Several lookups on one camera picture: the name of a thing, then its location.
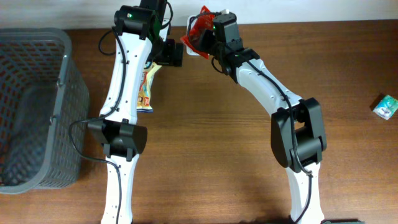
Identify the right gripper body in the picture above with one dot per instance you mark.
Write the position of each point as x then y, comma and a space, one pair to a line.
211, 43

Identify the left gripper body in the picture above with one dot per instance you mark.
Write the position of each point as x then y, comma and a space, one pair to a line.
165, 53

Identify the red snack bag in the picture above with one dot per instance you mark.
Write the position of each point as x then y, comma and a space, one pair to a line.
198, 28

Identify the yellow chip bag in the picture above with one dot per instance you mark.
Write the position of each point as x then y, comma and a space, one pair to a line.
144, 95

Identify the teal tissue pack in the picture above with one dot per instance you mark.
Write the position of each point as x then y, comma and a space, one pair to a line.
386, 107

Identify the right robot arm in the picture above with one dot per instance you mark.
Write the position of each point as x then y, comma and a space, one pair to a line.
297, 129

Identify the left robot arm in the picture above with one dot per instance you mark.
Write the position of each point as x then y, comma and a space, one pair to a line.
141, 40

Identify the grey plastic basket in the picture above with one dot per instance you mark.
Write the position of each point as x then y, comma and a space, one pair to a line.
43, 101

